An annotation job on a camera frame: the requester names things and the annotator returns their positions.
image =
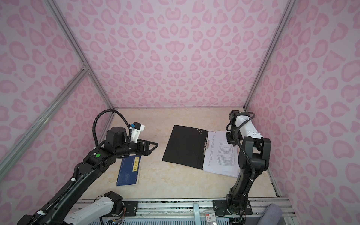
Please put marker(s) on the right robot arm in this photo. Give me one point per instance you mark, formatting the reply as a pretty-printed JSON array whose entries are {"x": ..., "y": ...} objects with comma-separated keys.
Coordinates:
[{"x": 253, "y": 160}]

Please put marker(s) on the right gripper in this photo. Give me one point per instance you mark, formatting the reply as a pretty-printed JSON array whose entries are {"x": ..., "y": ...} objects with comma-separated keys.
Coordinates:
[{"x": 231, "y": 141}]

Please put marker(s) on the small red label bag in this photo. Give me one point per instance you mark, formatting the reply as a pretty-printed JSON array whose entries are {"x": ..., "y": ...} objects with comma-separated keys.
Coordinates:
[{"x": 210, "y": 217}]

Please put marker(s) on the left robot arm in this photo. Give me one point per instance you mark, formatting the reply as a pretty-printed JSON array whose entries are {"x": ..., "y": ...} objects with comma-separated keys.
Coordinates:
[{"x": 85, "y": 173}]

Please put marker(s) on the grey cloth roll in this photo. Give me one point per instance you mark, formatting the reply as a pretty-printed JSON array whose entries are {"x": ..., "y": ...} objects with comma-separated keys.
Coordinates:
[{"x": 271, "y": 216}]

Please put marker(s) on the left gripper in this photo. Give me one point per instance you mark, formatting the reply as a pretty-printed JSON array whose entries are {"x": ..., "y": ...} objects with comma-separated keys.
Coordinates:
[{"x": 146, "y": 151}]

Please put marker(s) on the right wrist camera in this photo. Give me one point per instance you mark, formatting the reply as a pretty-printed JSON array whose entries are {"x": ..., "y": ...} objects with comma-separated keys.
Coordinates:
[{"x": 233, "y": 115}]

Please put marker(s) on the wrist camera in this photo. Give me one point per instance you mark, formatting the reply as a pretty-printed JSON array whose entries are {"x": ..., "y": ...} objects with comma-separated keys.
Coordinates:
[
  {"x": 233, "y": 115},
  {"x": 117, "y": 136}
]

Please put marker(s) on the printed paper sheet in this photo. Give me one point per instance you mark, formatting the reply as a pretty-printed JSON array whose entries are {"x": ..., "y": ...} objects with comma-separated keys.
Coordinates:
[{"x": 220, "y": 156}]

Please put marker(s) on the light blue handle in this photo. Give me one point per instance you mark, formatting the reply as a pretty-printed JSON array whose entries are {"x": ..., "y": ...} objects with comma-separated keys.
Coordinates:
[{"x": 197, "y": 216}]

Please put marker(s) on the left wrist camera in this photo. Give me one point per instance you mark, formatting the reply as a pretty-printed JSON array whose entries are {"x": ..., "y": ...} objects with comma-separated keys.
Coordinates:
[{"x": 117, "y": 136}]

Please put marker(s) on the orange and black folder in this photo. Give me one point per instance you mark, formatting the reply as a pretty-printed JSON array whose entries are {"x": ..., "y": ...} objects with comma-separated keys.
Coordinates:
[{"x": 186, "y": 146}]

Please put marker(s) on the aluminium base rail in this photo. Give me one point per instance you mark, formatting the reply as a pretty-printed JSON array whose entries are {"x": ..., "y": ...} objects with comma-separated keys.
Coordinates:
[{"x": 104, "y": 211}]

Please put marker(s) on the blue book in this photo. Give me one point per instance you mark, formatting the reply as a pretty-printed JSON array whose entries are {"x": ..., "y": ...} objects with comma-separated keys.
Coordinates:
[{"x": 129, "y": 171}]

